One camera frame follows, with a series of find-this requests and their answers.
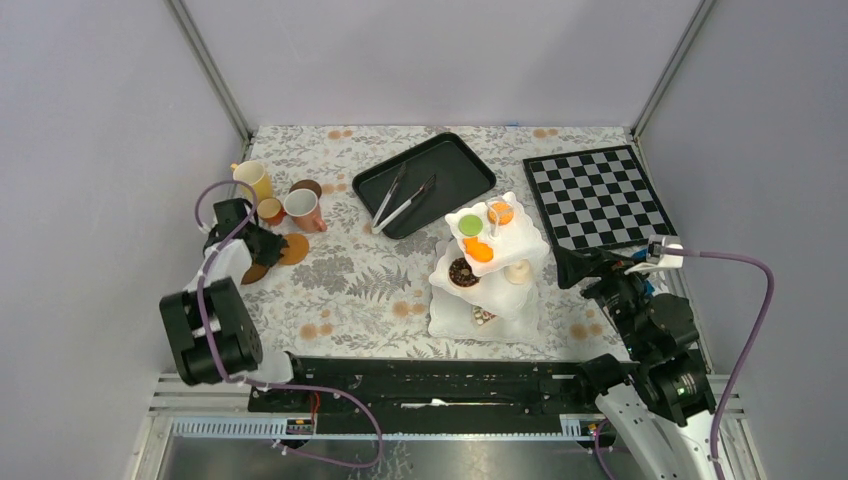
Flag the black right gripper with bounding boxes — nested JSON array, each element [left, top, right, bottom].
[[550, 244, 652, 356]]

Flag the cream round mousse cake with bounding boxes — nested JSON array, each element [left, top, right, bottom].
[[504, 260, 534, 285]]

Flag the orange macaron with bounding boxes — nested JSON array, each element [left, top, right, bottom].
[[487, 201, 515, 226]]

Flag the white three-tier dessert stand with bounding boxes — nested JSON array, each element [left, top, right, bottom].
[[428, 191, 550, 344]]

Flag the silver serving tongs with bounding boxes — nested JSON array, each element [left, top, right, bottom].
[[370, 162, 438, 236]]

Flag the pink strawberry cake slice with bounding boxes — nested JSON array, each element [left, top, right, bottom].
[[472, 306, 498, 327]]

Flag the green macaron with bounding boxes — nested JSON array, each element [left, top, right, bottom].
[[457, 215, 484, 237]]

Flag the chocolate sprinkle donut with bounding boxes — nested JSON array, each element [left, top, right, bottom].
[[448, 257, 480, 288]]

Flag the small tan saucer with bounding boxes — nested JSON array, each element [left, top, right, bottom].
[[277, 233, 310, 265]]

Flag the orange fish pastry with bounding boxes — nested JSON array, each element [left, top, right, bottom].
[[462, 236, 494, 263]]

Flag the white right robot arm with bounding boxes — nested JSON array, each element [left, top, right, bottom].
[[553, 240, 721, 479]]

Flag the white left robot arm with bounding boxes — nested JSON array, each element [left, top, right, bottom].
[[159, 199, 288, 386]]

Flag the large brown saucer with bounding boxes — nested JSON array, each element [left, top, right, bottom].
[[241, 263, 270, 285]]

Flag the white cup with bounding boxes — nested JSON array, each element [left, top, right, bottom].
[[256, 197, 286, 227]]

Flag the black and grey chessboard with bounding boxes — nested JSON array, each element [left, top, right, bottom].
[[523, 145, 677, 251]]

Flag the dark brown saucer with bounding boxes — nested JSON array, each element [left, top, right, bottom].
[[289, 179, 323, 199]]

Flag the yellow cup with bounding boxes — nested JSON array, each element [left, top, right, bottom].
[[230, 160, 274, 202]]

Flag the black serving tray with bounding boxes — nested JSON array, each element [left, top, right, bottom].
[[352, 133, 496, 240]]

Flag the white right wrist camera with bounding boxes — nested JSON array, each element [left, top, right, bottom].
[[625, 235, 683, 274]]

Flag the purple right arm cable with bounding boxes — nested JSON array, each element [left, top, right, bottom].
[[652, 247, 776, 480]]

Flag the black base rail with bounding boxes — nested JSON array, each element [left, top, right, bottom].
[[248, 354, 637, 435]]

